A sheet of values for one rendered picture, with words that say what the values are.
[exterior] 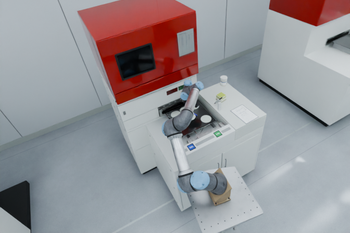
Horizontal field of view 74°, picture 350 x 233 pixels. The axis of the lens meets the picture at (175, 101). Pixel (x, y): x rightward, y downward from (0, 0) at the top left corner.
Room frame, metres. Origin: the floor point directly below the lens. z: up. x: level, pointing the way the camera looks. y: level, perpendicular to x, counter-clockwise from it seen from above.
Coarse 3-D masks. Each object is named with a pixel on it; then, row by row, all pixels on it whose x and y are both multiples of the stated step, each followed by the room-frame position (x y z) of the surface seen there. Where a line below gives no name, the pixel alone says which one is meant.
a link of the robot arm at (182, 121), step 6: (198, 84) 1.50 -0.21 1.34; (192, 90) 1.45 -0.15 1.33; (198, 90) 1.46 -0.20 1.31; (192, 96) 1.38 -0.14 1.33; (186, 102) 1.32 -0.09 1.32; (192, 102) 1.31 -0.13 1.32; (186, 108) 1.25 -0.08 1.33; (192, 108) 1.26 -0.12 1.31; (180, 114) 1.19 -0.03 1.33; (186, 114) 1.18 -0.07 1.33; (192, 114) 1.20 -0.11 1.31; (174, 120) 1.17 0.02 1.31; (180, 120) 1.15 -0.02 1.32; (186, 120) 1.15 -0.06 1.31; (180, 126) 1.12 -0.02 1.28; (186, 126) 1.13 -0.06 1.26
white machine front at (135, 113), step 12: (180, 84) 1.80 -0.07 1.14; (144, 96) 1.66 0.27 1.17; (156, 96) 1.70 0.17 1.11; (168, 96) 1.75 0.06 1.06; (120, 108) 1.57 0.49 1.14; (132, 108) 1.61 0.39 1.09; (144, 108) 1.65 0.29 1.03; (156, 108) 1.69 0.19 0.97; (132, 120) 1.59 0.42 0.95; (144, 120) 1.64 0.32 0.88
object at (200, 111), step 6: (180, 108) 1.72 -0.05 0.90; (198, 108) 1.69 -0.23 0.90; (168, 114) 1.66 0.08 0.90; (198, 114) 1.60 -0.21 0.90; (204, 114) 1.59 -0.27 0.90; (192, 120) 1.54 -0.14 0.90; (198, 120) 1.53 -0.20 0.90; (192, 126) 1.46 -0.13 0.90; (198, 126) 1.45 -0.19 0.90; (186, 132) 1.40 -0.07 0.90
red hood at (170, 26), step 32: (128, 0) 2.31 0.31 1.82; (160, 0) 2.19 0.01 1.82; (96, 32) 1.66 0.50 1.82; (128, 32) 1.61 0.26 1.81; (160, 32) 1.70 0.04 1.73; (192, 32) 1.80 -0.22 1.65; (128, 64) 1.59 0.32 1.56; (160, 64) 1.68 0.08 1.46; (192, 64) 1.80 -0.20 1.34; (128, 96) 1.55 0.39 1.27
